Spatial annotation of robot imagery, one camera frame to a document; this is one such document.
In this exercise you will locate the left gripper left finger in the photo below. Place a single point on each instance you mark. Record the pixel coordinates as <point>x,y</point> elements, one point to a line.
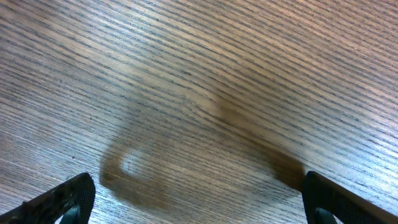
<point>69,202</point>

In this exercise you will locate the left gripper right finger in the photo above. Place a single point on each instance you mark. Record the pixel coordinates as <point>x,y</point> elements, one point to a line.
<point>325,201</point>

